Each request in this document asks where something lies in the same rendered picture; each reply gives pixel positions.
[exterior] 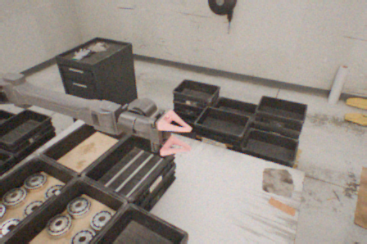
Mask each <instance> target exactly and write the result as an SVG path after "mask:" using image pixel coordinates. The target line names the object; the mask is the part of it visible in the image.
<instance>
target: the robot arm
mask: <svg viewBox="0 0 367 244"><path fill-rule="evenodd" d="M2 90H4V91H2ZM2 104H14V106H16V107H18V108H22V109H24V110H26V109H28V108H30V107H32V106H38V107H40V108H43V109H46V110H50V111H55V112H56V113H61V114H63V115H68V116H71V117H73V118H76V119H78V120H82V121H83V122H85V124H89V125H92V126H94V128H95V129H97V130H101V131H103V132H107V133H110V134H113V135H115V134H117V135H119V134H120V133H121V132H126V133H131V134H133V135H136V136H139V137H143V138H148V139H150V140H151V143H152V151H153V152H158V151H159V150H160V148H159V146H160V145H161V143H162V142H163V144H162V145H161V146H162V149H161V150H160V153H161V156H167V155H169V154H174V153H176V152H187V151H191V149H192V148H191V147H190V146H189V145H188V144H187V143H185V142H182V141H181V140H179V139H178V138H176V137H174V136H172V135H171V131H175V132H190V131H191V130H192V127H190V126H189V125H187V124H185V122H183V121H182V120H181V119H180V118H179V117H178V116H177V115H176V114H175V113H174V112H173V111H172V110H169V111H168V112H167V113H165V110H162V109H160V110H159V111H158V112H156V111H157V106H156V103H155V102H154V101H153V100H152V99H151V98H143V99H142V100H141V99H136V100H134V101H133V102H131V103H130V104H129V105H128V104H125V105H124V106H122V105H118V104H115V103H114V102H108V101H105V100H102V101H99V100H92V99H83V98H82V97H76V96H71V95H69V94H64V93H59V92H57V91H52V90H50V89H47V88H43V87H39V86H37V85H33V84H32V83H31V82H28V81H26V79H25V75H21V74H18V73H14V72H9V73H5V74H4V75H2V78H0V105H2ZM155 113H156V114H155ZM154 114H155V115H154ZM153 115H154V116H153ZM152 116H153V117H152ZM172 120H174V121H175V122H177V123H178V124H180V125H182V126H183V127H177V126H175V125H172V124H170V122H172ZM172 145H179V146H181V147H184V148H170V147H171V146H172Z"/></svg>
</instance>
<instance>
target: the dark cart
mask: <svg viewBox="0 0 367 244"><path fill-rule="evenodd" d="M97 43H107V44H110V45H111V46H110V47H109V48H107V49H106V51H104V52H95V53H92V55H91V56H87V57H84V58H82V59H80V60H78V61H77V60H73V59H72V58H74V57H75V52H79V50H80V49H82V51H83V50H84V49H86V50H87V49H88V47H89V46H91V45H93V44H97ZM55 59H56V61H57V66H58V70H59V72H60V75H61V80H62V84H63V86H64V90H65V93H66V94H69V95H71V96H76V97H82V98H83V99H92V100H99V101H102V100H105V101H108V102H114V103H115V104H118V105H122V106H124V105H125V104H128V105H129V104H130V103H131V102H133V101H134V100H136V99H138V91H137V86H136V75H135V70H134V55H133V50H132V43H127V42H124V41H117V40H114V39H107V38H98V37H95V38H94V39H90V40H89V41H87V42H86V43H82V44H80V45H79V46H76V47H73V48H71V49H69V50H67V51H65V52H62V53H60V54H58V55H56V56H55Z"/></svg>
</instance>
